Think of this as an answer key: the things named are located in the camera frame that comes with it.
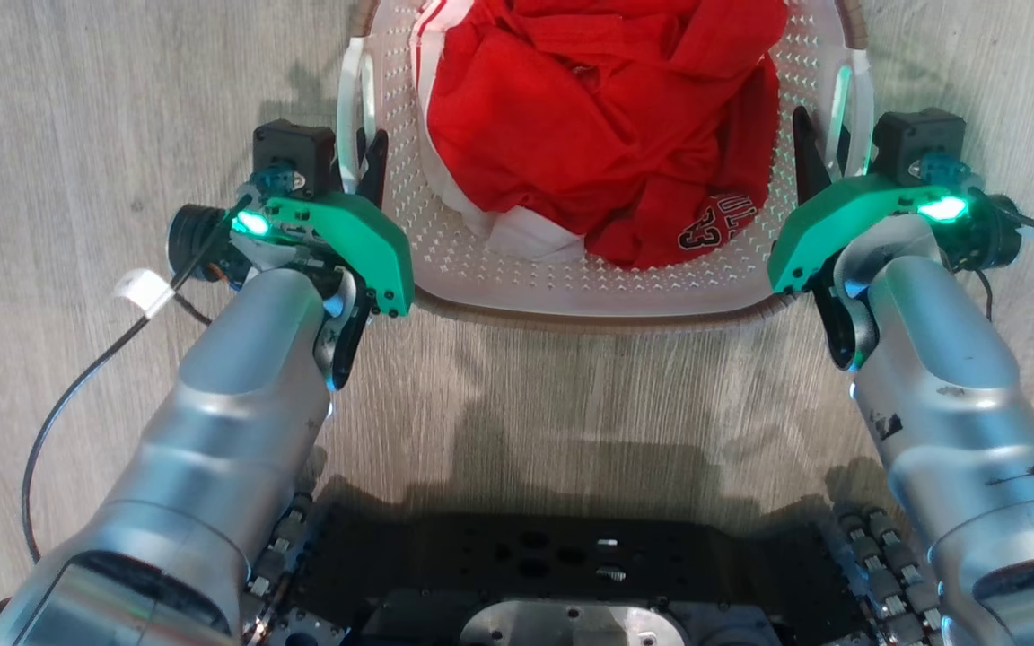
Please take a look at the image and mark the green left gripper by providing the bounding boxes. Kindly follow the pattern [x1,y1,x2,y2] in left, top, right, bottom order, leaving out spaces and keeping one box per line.
[232,129,416,392]

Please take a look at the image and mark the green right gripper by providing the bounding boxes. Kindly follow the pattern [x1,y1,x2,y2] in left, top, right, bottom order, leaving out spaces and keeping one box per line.
[766,106,971,374]

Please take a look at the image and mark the white perforated laundry basket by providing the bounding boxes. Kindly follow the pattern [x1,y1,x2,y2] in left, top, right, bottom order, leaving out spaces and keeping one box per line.
[336,0,877,336]

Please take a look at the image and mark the red basketball jersey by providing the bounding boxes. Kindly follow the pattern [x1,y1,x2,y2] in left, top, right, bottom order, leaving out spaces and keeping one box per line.
[425,0,789,271]

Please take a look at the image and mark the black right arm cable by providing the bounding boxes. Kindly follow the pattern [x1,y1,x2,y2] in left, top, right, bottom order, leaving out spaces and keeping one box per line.
[970,187,1034,324]

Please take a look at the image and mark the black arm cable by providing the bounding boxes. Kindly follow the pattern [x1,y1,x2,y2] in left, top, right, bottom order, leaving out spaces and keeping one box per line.
[21,193,258,566]
[970,187,1034,324]

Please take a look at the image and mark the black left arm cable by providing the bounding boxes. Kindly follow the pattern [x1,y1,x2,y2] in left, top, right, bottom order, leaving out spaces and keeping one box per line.
[21,193,258,566]

